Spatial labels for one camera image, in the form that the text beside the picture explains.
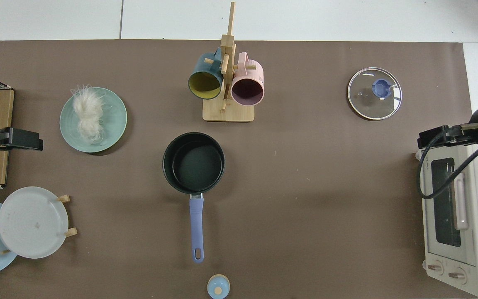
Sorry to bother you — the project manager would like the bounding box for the black pot with blue handle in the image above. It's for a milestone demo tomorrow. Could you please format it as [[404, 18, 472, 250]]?
[[162, 132, 226, 264]]

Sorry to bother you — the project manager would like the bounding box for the wooden cup stand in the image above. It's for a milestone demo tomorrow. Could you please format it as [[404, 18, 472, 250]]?
[[202, 1, 257, 123]]

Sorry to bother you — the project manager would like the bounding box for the white vermicelli bundle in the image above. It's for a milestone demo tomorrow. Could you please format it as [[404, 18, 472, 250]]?
[[70, 84, 107, 145]]

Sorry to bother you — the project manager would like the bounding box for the pink ribbed cup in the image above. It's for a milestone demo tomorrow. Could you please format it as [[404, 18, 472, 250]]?
[[230, 52, 265, 106]]

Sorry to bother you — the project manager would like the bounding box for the white plate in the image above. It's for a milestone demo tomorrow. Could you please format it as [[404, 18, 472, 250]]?
[[0, 186, 69, 260]]

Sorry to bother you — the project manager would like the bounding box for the wooden plate rack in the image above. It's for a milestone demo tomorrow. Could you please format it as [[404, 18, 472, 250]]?
[[0, 194, 78, 255]]

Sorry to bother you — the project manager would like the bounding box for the dark teal cup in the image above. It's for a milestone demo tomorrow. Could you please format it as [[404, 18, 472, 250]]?
[[188, 47, 224, 100]]

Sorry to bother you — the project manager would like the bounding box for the small blue round thing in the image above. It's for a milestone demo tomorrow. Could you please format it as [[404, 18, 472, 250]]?
[[207, 274, 231, 299]]

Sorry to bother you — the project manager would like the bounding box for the green plate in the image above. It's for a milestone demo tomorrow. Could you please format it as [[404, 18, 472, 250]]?
[[59, 87, 128, 153]]

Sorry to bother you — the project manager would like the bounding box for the brown table cloth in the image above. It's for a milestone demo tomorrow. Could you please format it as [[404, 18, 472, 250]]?
[[0, 39, 474, 299]]

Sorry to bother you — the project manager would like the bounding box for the glass lid with blue knob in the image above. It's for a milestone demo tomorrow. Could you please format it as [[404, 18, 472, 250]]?
[[347, 67, 402, 121]]

